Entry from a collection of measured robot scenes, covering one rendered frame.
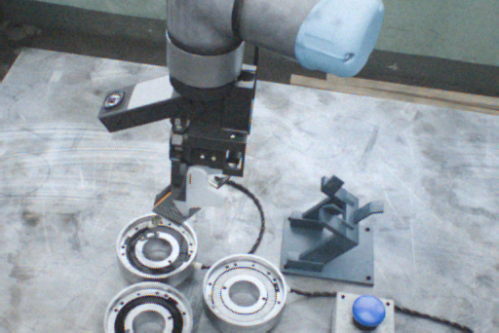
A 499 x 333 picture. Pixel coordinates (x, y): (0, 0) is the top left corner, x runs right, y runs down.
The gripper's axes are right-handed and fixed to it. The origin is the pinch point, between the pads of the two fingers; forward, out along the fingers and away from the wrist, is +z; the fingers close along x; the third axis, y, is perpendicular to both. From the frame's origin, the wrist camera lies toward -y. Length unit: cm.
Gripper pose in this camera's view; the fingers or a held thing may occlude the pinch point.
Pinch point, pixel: (182, 197)
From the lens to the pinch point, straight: 82.0
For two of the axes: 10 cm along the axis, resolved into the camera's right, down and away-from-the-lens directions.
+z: -0.7, 7.1, 7.0
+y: 9.9, 1.3, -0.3
